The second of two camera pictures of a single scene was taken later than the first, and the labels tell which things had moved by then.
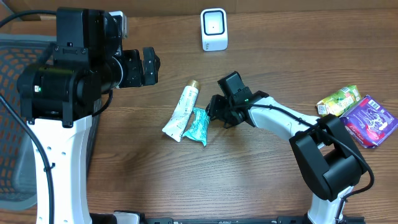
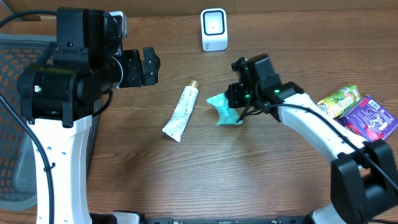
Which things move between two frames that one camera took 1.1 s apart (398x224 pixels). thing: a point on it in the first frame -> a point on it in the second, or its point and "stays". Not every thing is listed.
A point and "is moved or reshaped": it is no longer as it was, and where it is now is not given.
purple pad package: x=369 y=122 stays
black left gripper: x=137 y=76 stays
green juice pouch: x=340 y=101 stays
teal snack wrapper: x=200 y=126 is moved or reshaped
